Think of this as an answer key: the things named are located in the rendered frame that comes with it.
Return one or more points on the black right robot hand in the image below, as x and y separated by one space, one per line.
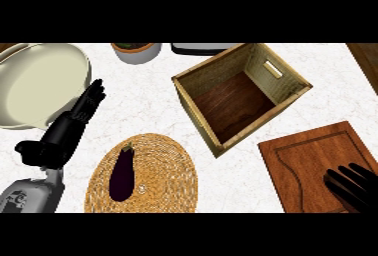
355 188

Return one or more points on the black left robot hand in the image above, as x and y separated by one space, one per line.
61 135

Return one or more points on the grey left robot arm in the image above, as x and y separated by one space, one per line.
30 196

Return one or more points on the brown wooden cutting board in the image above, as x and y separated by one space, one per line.
307 170

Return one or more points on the square wicker basket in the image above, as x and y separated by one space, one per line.
236 100

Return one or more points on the cream round pan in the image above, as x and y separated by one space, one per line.
39 85

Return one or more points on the purple eggplant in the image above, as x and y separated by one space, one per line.
121 175

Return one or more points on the round woven placemat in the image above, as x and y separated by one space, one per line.
163 176

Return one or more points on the grey plant pot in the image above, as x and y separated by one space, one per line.
136 51

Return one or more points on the brown wooden panel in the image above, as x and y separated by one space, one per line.
366 60

